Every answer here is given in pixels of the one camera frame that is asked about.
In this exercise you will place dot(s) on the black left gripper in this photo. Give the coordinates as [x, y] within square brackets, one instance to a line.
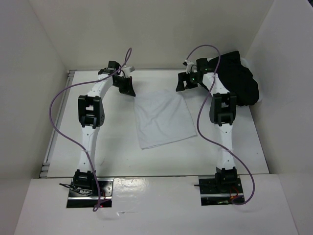
[128, 89]

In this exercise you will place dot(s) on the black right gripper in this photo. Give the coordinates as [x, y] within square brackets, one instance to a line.
[182, 77]

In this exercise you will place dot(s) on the white skirt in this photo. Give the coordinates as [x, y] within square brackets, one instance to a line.
[162, 117]

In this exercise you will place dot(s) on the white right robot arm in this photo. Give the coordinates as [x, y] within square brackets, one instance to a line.
[222, 114]

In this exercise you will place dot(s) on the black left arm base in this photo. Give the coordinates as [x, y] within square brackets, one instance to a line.
[84, 191]

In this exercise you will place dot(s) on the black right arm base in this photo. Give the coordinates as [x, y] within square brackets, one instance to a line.
[212, 194]

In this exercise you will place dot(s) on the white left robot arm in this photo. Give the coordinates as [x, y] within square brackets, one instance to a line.
[92, 116]

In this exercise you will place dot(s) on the black skirt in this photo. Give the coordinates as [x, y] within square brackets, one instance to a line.
[239, 78]

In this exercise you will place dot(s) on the white laundry basket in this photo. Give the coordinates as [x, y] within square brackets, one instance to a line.
[247, 62]

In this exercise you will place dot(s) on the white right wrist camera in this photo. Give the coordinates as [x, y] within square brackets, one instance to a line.
[189, 66]

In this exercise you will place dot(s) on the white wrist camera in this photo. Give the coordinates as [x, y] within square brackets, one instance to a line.
[189, 66]
[127, 70]

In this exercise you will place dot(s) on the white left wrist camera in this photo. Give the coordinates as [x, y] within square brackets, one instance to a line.
[127, 70]

